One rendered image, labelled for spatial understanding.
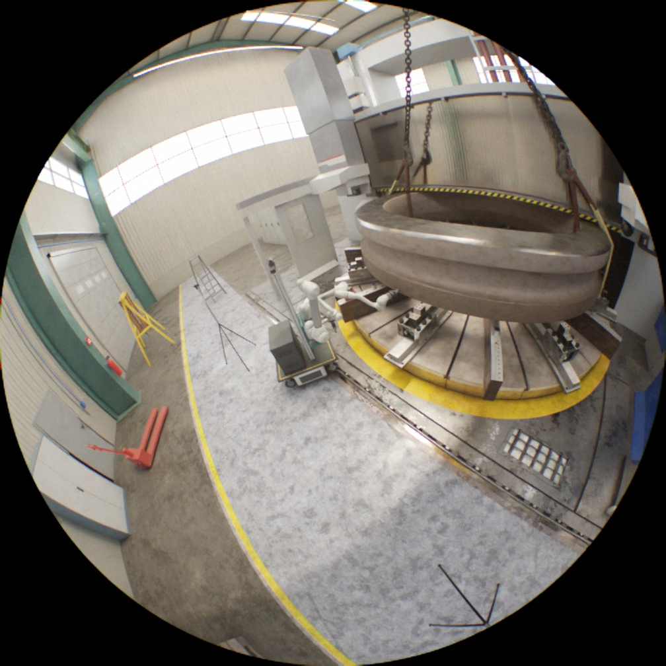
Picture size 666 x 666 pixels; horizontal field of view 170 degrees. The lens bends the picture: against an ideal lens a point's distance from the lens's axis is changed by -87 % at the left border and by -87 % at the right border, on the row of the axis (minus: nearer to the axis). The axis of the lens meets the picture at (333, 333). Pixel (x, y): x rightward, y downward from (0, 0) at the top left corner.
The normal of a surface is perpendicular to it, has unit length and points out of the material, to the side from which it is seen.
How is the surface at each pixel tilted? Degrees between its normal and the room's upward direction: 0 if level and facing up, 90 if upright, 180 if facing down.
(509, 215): 90
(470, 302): 90
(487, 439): 0
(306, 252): 90
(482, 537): 0
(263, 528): 0
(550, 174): 90
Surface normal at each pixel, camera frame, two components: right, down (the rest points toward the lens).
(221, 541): -0.26, -0.74
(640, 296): -0.76, 0.55
